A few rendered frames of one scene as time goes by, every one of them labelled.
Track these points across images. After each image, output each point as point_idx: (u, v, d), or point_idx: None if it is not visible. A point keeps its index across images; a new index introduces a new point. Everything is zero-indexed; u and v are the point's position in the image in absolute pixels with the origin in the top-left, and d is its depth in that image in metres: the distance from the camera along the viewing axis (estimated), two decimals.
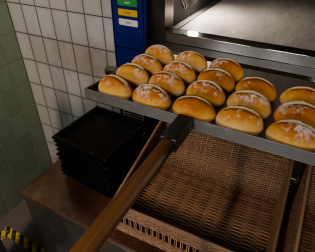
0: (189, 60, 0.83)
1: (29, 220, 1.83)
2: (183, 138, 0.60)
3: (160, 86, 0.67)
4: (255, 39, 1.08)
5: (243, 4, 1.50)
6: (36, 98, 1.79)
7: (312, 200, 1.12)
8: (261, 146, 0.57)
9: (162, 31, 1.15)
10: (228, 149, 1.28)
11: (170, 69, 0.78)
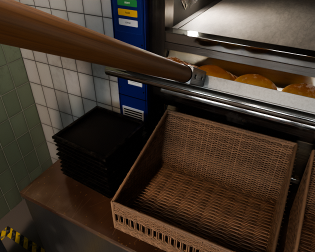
0: None
1: (29, 220, 1.83)
2: (195, 85, 0.57)
3: (181, 61, 0.75)
4: (255, 39, 1.08)
5: (243, 4, 1.50)
6: (36, 98, 1.79)
7: (312, 200, 1.12)
8: (275, 100, 0.55)
9: (162, 31, 1.15)
10: (228, 149, 1.28)
11: None
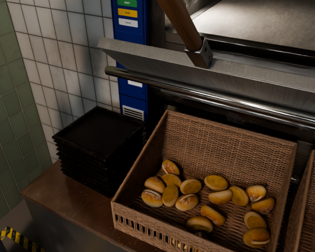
0: (191, 203, 1.15)
1: (29, 220, 1.83)
2: (202, 63, 0.58)
3: None
4: (255, 39, 1.08)
5: (243, 4, 1.50)
6: (36, 98, 1.79)
7: (312, 200, 1.12)
8: (281, 81, 0.56)
9: (162, 31, 1.15)
10: (228, 149, 1.28)
11: (184, 180, 1.24)
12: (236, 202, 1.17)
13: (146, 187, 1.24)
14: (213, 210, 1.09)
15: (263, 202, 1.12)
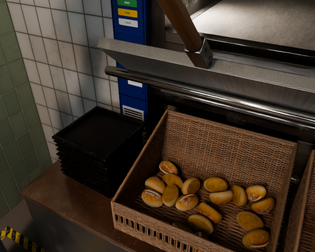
0: (191, 203, 1.15)
1: (29, 220, 1.83)
2: (202, 63, 0.58)
3: (180, 242, 1.03)
4: (255, 39, 1.08)
5: (243, 4, 1.50)
6: (36, 98, 1.79)
7: (312, 200, 1.12)
8: (281, 81, 0.56)
9: (162, 31, 1.15)
10: (228, 149, 1.28)
11: (183, 182, 1.23)
12: (233, 200, 1.18)
13: (147, 186, 1.24)
14: (208, 206, 1.11)
15: (263, 202, 1.12)
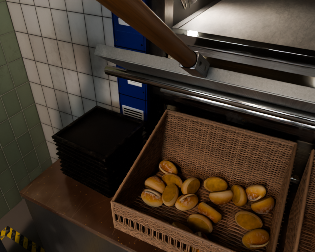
0: (191, 203, 1.15)
1: (29, 220, 1.83)
2: (198, 75, 0.58)
3: (180, 242, 1.03)
4: (255, 39, 1.08)
5: (243, 4, 1.50)
6: (36, 98, 1.79)
7: (312, 200, 1.12)
8: (278, 91, 0.55)
9: None
10: (228, 149, 1.28)
11: (183, 182, 1.23)
12: (233, 200, 1.18)
13: (147, 186, 1.24)
14: (207, 205, 1.11)
15: (263, 202, 1.12)
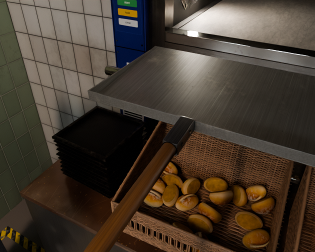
0: (191, 203, 1.15)
1: (29, 220, 1.83)
2: (184, 140, 0.62)
3: (180, 242, 1.03)
4: (255, 39, 1.08)
5: (243, 4, 1.50)
6: (36, 98, 1.79)
7: (312, 200, 1.12)
8: (261, 147, 0.58)
9: (162, 31, 1.15)
10: (228, 149, 1.28)
11: (183, 182, 1.23)
12: (233, 200, 1.18)
13: None
14: (207, 205, 1.11)
15: (263, 202, 1.12)
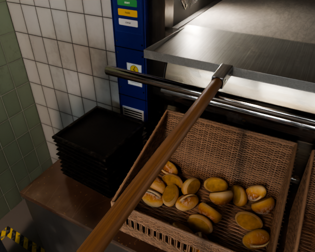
0: (191, 203, 1.15)
1: (29, 220, 1.83)
2: None
3: (180, 242, 1.03)
4: None
5: (243, 4, 1.50)
6: (36, 98, 1.79)
7: (312, 200, 1.12)
8: (284, 84, 0.78)
9: (162, 31, 1.15)
10: (228, 149, 1.28)
11: (183, 182, 1.23)
12: (233, 200, 1.18)
13: None
14: (207, 205, 1.11)
15: (263, 202, 1.12)
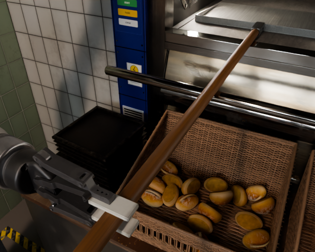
0: (191, 203, 1.15)
1: (29, 220, 1.83)
2: None
3: (180, 242, 1.03)
4: (255, 39, 1.08)
5: (243, 4, 1.50)
6: (36, 98, 1.79)
7: (312, 200, 1.12)
8: (302, 34, 1.10)
9: (162, 31, 1.15)
10: (228, 149, 1.28)
11: (183, 182, 1.23)
12: (233, 200, 1.18)
13: None
14: (207, 205, 1.11)
15: (263, 202, 1.12)
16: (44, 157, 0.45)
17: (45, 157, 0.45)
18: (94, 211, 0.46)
